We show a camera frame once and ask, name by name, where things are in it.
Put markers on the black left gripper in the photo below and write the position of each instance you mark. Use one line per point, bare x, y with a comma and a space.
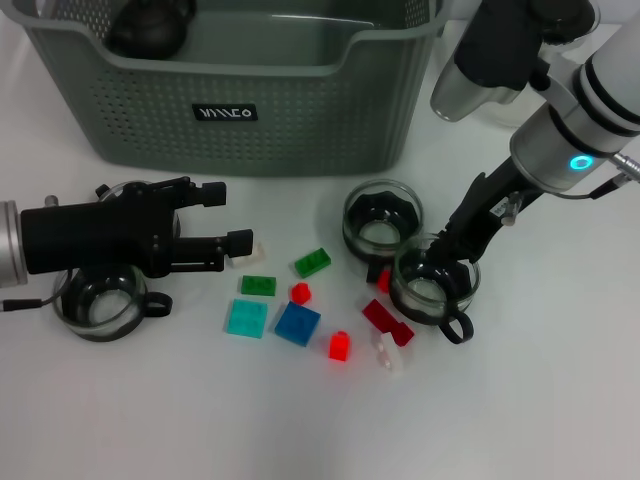
90, 235

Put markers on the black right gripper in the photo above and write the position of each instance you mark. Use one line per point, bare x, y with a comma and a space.
485, 210

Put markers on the glass teacup with black sleeve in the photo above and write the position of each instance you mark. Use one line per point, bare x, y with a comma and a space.
176, 227
105, 311
380, 236
425, 296

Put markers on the small red toy brick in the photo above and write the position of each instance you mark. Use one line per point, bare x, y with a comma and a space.
300, 293
384, 282

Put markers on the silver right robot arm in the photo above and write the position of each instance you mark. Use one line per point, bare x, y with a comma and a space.
550, 145

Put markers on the grey perforated storage bin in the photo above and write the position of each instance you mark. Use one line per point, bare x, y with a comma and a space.
150, 125

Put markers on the white toy brick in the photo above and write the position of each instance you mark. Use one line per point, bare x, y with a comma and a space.
252, 256
391, 355

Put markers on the green toy brick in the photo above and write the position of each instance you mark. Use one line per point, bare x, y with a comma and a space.
312, 262
258, 285

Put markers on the long dark red toy brick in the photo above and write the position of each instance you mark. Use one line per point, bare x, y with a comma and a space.
380, 316

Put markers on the cyan square toy brick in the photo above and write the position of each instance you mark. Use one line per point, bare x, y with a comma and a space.
246, 319

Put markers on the blue square toy brick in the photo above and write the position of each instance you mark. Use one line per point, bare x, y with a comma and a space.
297, 323

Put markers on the tall bright red toy brick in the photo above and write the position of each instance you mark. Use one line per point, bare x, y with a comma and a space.
339, 347

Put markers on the dark clay teapot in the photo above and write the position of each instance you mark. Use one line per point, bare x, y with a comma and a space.
145, 30

